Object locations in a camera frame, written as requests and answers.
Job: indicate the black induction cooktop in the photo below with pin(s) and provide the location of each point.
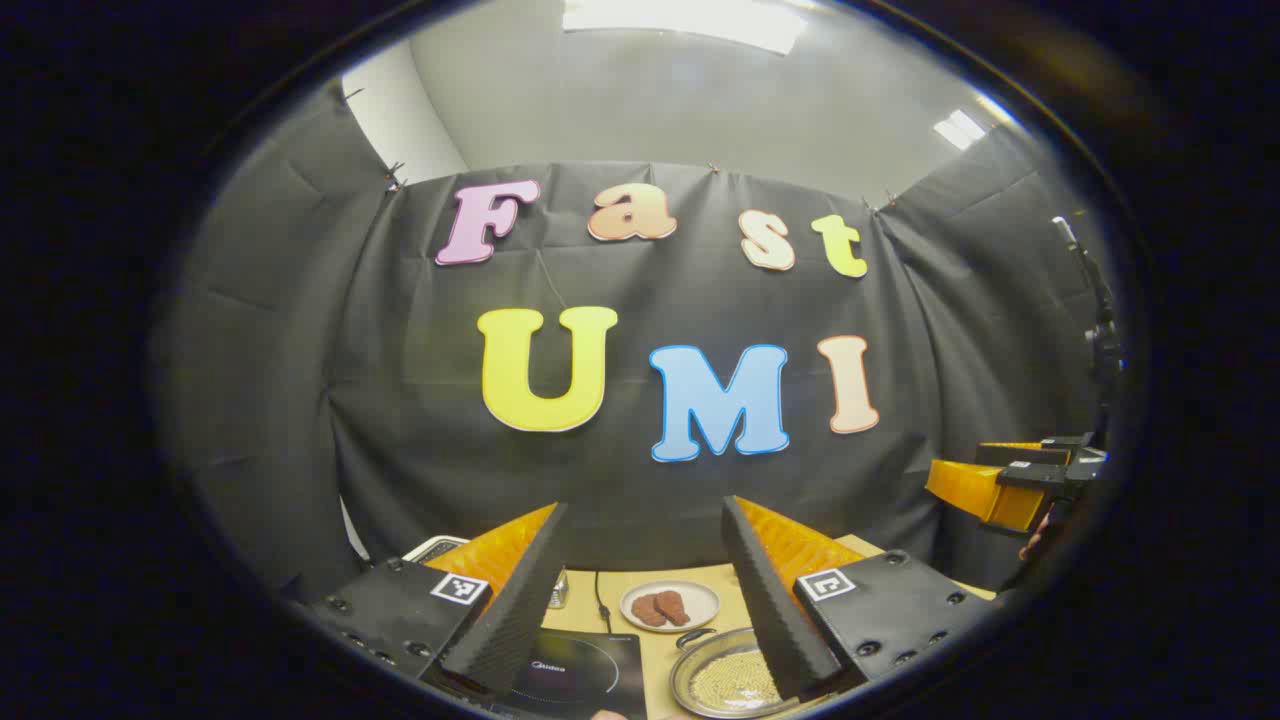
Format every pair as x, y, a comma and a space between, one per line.
590, 675

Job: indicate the round white plate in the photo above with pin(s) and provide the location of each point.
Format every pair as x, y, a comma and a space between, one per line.
700, 600

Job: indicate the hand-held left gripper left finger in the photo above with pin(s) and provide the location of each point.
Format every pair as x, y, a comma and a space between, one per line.
520, 610

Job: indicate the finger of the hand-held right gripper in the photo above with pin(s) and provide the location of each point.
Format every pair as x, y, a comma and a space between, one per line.
985, 492
1020, 455

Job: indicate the white toaster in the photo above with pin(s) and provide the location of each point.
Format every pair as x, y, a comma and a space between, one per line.
435, 548

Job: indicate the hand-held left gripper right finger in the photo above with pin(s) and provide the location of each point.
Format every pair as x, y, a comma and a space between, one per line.
770, 610

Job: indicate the pile of soybeans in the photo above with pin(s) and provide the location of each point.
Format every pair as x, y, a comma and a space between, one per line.
730, 685

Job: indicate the small ceiling light panel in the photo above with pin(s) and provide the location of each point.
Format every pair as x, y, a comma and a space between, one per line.
960, 130

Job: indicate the large ceiling light panel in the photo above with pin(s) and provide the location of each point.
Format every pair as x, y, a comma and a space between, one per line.
690, 22

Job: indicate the brown meat piece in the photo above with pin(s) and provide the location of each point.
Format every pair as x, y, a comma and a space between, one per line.
648, 610
675, 606

